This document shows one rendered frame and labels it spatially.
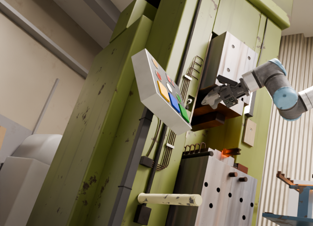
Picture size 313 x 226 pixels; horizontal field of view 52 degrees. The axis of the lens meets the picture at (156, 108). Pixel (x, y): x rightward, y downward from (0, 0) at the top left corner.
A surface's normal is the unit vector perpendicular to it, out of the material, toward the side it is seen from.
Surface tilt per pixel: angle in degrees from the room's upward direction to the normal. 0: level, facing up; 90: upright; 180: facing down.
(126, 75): 90
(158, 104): 150
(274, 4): 90
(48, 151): 90
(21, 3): 90
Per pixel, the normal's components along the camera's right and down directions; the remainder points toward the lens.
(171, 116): 0.19, 0.76
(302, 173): -0.51, -0.47
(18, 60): 0.82, -0.02
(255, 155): 0.55, -0.21
